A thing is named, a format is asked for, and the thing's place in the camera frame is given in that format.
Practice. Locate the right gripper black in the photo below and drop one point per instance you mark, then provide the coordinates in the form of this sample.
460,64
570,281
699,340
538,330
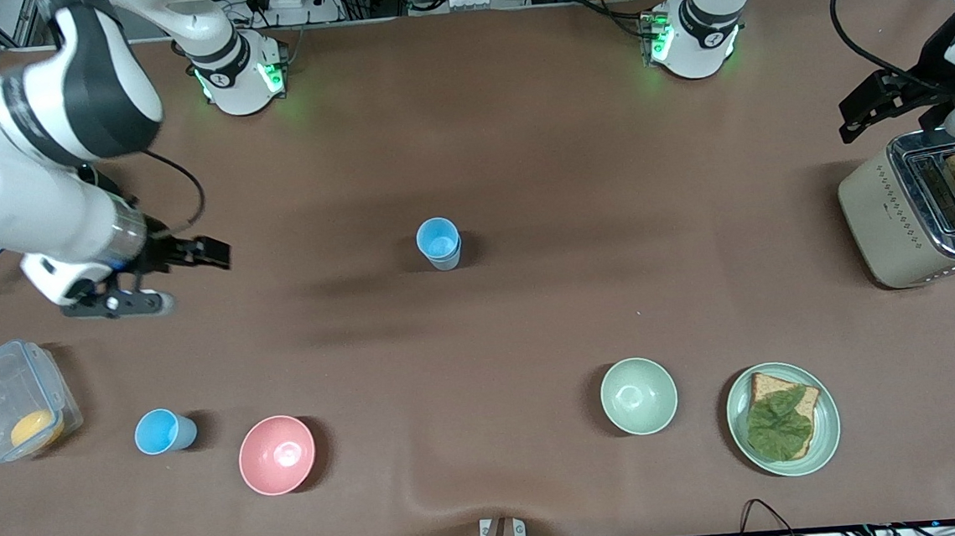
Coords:
163,248

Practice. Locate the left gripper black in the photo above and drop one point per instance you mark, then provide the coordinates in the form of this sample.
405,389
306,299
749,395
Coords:
927,68

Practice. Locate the plain blue cup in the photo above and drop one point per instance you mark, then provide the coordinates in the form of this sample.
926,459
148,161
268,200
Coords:
438,239
161,431

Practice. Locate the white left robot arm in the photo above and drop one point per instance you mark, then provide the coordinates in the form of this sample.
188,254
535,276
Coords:
701,38

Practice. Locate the beige and chrome toaster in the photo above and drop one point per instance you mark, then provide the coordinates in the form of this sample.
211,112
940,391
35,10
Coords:
882,223

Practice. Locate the pink bowl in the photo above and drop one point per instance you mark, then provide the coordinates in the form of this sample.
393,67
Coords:
277,455

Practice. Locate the yellow round food piece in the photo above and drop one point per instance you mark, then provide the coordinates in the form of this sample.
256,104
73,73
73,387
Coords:
35,429

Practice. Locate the brown bread slice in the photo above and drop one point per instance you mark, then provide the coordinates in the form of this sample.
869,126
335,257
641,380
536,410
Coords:
808,403

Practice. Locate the pale green plate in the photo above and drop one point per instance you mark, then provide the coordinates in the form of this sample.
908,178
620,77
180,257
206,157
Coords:
825,429

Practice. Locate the green lettuce leaf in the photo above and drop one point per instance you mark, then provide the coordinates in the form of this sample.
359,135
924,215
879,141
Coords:
779,428

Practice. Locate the pale green bowl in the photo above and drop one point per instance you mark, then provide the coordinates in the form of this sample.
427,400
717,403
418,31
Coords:
639,396

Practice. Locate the white power strip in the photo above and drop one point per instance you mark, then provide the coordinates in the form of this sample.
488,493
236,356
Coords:
476,1

